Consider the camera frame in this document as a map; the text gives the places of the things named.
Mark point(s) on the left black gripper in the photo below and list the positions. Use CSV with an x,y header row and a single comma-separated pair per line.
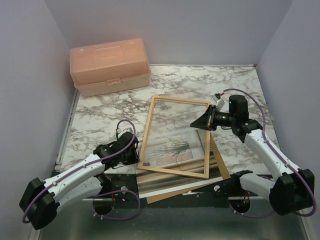
x,y
135,158

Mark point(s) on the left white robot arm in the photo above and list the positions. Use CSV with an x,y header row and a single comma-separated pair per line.
x,y
42,200

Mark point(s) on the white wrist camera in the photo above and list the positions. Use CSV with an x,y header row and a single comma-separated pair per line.
x,y
121,131
219,101

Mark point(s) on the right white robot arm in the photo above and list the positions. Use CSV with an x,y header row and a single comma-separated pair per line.
x,y
291,188

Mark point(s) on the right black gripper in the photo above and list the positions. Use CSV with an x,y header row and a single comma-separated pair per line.
x,y
207,121

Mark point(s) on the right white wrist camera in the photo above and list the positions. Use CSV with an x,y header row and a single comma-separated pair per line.
x,y
219,101

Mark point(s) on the light wooden picture frame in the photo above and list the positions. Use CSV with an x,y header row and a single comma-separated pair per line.
x,y
170,145

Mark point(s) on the pink translucent plastic box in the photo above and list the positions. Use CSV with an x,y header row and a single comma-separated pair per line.
x,y
110,67

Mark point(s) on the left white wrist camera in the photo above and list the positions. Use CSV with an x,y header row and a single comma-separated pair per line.
x,y
121,131

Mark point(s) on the brown backing board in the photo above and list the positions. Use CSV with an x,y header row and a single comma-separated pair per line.
x,y
222,169

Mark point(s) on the plant photo with backing board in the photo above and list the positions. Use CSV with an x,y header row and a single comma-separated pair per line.
x,y
154,183

